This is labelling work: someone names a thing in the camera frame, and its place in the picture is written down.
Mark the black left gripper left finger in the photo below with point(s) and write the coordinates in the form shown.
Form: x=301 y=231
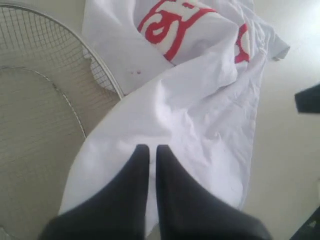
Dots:
x=116 y=212

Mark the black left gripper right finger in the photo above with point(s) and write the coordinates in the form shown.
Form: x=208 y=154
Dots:
x=187 y=211

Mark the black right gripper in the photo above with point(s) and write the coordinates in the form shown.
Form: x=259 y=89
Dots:
x=310 y=230

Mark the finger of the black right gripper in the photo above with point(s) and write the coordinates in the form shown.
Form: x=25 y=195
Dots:
x=307 y=101

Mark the white t-shirt red logo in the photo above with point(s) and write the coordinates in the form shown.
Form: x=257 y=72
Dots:
x=190 y=72

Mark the silver wire mesh basket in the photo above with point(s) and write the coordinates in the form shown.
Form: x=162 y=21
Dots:
x=54 y=90

